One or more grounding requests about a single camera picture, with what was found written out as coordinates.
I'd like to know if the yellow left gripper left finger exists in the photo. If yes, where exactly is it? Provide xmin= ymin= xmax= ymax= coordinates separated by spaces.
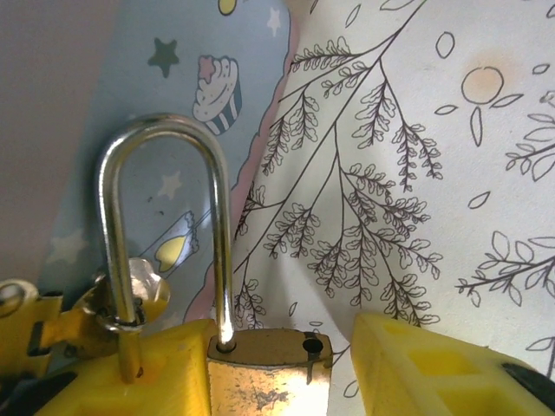
xmin=36 ymin=318 xmax=213 ymax=416

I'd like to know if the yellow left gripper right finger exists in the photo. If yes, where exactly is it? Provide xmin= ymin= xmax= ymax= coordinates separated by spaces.
xmin=349 ymin=312 xmax=555 ymax=416

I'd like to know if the brass padlock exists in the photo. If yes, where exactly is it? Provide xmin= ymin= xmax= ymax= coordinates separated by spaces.
xmin=95 ymin=113 xmax=335 ymax=416

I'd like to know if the blue cartoon tin box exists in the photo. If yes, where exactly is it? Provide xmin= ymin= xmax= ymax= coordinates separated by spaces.
xmin=0 ymin=0 xmax=300 ymax=374

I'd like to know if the floral patterned table mat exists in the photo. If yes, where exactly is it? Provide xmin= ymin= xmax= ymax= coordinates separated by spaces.
xmin=233 ymin=0 xmax=555 ymax=369

